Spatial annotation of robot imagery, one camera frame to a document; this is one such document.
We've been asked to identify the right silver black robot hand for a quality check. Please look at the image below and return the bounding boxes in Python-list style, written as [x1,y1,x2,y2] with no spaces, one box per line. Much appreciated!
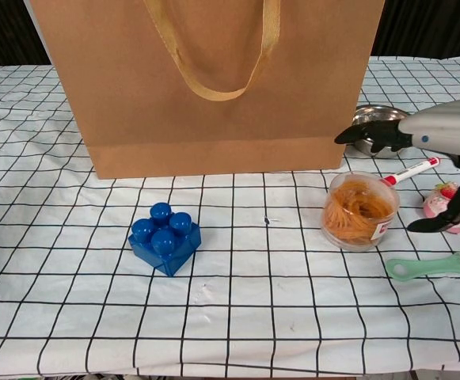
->
[334,98,460,234]

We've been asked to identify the pink cupcake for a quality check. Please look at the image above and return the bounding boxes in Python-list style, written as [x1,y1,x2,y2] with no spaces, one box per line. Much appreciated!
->
[422,181,460,235]

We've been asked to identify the rubber bands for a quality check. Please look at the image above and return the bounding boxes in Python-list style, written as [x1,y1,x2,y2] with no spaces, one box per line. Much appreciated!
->
[322,170,400,253]

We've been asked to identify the brown paper shopping bag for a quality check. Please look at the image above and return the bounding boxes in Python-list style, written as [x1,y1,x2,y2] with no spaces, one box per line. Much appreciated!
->
[29,0,386,180]

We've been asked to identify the red and white marker pen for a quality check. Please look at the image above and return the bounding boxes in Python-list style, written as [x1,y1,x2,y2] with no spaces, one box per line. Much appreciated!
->
[382,156,441,187]

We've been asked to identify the stainless steel bowl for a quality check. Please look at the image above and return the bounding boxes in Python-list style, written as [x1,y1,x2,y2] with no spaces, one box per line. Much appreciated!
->
[347,104,412,159]

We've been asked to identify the mint green scrubbing brush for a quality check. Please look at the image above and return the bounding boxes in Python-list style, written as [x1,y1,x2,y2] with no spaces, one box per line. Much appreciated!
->
[384,249,460,283]

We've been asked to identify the white black-checked tablecloth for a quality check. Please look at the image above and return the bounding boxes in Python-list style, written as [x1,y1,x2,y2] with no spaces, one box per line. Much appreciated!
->
[0,55,460,377]

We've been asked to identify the blue four-stud building block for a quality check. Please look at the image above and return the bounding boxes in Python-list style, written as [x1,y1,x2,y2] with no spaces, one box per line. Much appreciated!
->
[127,202,202,278]

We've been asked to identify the dark folding partition screen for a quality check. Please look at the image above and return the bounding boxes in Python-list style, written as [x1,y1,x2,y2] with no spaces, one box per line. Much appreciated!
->
[0,0,460,67]

